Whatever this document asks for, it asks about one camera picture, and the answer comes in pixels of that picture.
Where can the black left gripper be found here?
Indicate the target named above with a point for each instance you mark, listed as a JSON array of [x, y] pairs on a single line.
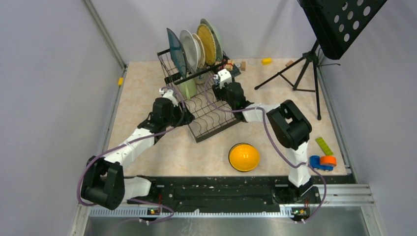
[[188, 118]]

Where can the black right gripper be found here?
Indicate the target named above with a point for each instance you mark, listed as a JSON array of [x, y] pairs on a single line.
[[219, 91]]

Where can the black wire dish rack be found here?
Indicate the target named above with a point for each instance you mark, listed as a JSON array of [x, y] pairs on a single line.
[[207, 121]]

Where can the green white mug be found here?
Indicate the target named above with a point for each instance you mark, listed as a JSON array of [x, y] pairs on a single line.
[[188, 89]]

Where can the light green flower plate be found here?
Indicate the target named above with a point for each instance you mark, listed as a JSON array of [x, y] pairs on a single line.
[[217, 39]]

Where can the cream floral plate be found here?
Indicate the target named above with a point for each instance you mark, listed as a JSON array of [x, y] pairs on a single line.
[[201, 60]]

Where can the yellow bamboo pattern plate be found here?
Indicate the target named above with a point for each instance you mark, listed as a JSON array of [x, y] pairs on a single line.
[[207, 39]]

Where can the white plate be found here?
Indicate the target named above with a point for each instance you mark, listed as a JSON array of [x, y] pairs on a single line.
[[191, 49]]

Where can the yellow bowl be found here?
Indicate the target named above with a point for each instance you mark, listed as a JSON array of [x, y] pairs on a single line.
[[243, 157]]

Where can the dark teal square plate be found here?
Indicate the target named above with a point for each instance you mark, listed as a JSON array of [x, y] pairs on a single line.
[[177, 53]]

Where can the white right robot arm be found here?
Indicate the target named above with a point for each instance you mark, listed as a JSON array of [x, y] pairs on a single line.
[[290, 126]]

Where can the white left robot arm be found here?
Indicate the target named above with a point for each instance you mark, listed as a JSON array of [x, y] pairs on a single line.
[[103, 182]]

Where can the small wooden block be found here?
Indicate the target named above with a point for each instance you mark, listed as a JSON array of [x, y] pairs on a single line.
[[243, 66]]

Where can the clear round lid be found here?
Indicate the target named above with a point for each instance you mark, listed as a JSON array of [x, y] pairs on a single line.
[[252, 61]]

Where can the yellow lego block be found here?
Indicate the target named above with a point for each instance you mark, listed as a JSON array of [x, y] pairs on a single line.
[[266, 61]]

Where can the brown wooden block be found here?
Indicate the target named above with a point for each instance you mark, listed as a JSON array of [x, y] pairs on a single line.
[[289, 63]]

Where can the green lego brick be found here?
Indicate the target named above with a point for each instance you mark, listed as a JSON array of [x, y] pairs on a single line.
[[324, 147]]

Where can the blue toy car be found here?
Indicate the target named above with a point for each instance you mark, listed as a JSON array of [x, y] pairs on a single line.
[[314, 161]]

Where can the black music stand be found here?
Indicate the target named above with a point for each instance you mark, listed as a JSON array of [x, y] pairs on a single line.
[[336, 25]]

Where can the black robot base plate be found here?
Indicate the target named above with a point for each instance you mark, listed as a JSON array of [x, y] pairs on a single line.
[[243, 195]]

